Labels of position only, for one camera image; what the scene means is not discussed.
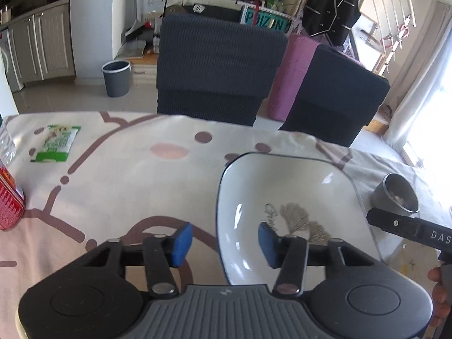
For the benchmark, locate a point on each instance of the green white snack packet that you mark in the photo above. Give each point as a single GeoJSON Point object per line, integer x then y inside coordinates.
{"type": "Point", "coordinates": [58, 140]}

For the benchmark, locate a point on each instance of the pink cushion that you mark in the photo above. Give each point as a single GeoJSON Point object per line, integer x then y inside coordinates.
{"type": "Point", "coordinates": [290, 75]}

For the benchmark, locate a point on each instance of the cartoon animal tablecloth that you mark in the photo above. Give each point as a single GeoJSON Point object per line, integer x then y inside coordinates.
{"type": "Point", "coordinates": [129, 174]}

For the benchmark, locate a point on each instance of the dark blue chair right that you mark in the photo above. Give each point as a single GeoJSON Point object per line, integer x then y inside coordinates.
{"type": "Point", "coordinates": [336, 99]}

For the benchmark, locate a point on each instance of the dark blue chair left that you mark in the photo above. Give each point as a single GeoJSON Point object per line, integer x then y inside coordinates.
{"type": "Point", "coordinates": [216, 70]}

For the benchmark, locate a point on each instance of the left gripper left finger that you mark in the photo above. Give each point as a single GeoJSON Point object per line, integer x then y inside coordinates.
{"type": "Point", "coordinates": [162, 253]}

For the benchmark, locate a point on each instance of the dark blue chair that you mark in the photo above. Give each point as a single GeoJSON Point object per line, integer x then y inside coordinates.
{"type": "Point", "coordinates": [216, 70]}
{"type": "Point", "coordinates": [336, 99]}

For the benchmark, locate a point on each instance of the white square glass plate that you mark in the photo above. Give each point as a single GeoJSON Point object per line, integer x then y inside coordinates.
{"type": "Point", "coordinates": [303, 197]}

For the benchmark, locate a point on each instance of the grey trash bin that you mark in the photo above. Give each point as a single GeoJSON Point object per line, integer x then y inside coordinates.
{"type": "Point", "coordinates": [117, 74]}

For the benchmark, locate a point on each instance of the white kitchen cabinet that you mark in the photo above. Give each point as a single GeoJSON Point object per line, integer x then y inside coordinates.
{"type": "Point", "coordinates": [40, 43]}

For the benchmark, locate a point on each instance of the red drink can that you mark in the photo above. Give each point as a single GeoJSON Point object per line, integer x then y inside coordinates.
{"type": "Point", "coordinates": [12, 200]}

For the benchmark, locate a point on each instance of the clear plastic water bottle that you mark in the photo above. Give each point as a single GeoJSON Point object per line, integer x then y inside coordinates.
{"type": "Point", "coordinates": [7, 145]}

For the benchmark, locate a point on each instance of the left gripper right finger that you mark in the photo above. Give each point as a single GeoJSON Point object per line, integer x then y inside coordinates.
{"type": "Point", "coordinates": [289, 255]}

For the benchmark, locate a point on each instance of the right hand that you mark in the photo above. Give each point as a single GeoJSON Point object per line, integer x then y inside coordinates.
{"type": "Point", "coordinates": [441, 309]}

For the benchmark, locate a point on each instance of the small round steel bowl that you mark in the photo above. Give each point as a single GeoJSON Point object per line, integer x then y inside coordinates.
{"type": "Point", "coordinates": [395, 194]}

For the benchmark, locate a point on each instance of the black hanging jacket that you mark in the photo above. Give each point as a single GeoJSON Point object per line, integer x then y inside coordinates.
{"type": "Point", "coordinates": [333, 18]}

